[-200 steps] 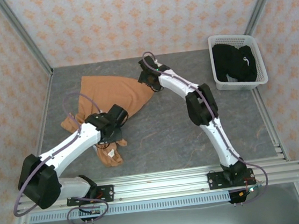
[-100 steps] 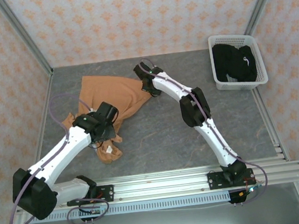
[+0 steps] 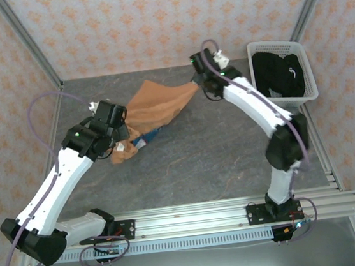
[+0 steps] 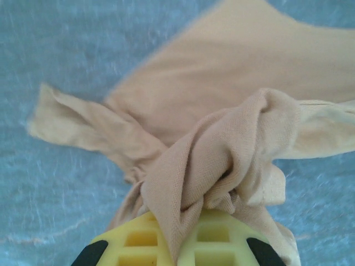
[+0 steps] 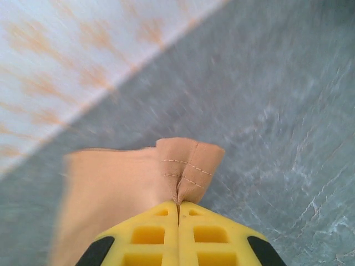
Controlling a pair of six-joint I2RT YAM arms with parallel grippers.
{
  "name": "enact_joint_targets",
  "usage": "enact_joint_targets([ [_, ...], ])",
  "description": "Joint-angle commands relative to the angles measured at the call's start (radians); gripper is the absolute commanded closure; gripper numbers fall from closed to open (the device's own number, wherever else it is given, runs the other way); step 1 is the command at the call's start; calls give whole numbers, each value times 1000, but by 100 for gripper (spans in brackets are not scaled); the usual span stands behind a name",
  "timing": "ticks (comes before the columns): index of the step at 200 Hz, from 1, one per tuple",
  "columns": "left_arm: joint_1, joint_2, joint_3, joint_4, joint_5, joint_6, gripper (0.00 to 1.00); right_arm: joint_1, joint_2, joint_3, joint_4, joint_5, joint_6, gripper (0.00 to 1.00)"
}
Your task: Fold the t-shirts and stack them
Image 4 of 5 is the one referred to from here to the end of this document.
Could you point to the orange printed t-shirt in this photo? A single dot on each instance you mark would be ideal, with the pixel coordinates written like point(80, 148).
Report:
point(208, 83)

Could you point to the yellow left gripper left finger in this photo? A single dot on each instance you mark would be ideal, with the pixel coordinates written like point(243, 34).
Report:
point(138, 243)

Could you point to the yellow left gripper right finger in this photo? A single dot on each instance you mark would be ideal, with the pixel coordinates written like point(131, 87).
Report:
point(222, 243)

